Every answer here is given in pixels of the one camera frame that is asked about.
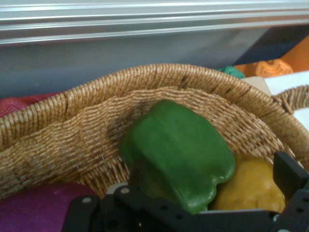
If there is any yellow toy bell pepper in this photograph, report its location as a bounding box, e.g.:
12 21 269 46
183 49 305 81
207 153 287 214

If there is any light blue toy block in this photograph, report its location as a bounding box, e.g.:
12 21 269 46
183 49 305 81
216 66 246 79

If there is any orange toy block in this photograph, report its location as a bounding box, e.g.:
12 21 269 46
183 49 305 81
233 35 309 78

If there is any red ridged block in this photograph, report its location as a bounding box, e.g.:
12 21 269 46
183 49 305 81
0 92 62 119

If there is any woven wicker basket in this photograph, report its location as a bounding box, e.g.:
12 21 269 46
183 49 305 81
0 63 309 201

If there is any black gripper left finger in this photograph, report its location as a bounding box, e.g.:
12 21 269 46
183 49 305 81
62 184 201 232

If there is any green toy bell pepper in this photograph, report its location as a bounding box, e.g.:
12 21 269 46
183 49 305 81
118 99 237 215

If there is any aluminium rail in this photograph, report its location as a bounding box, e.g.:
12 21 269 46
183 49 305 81
0 0 309 47

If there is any purple toy eggplant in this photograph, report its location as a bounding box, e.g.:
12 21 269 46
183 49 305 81
0 181 98 232

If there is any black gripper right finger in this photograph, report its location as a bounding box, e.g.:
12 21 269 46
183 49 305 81
269 151 309 232

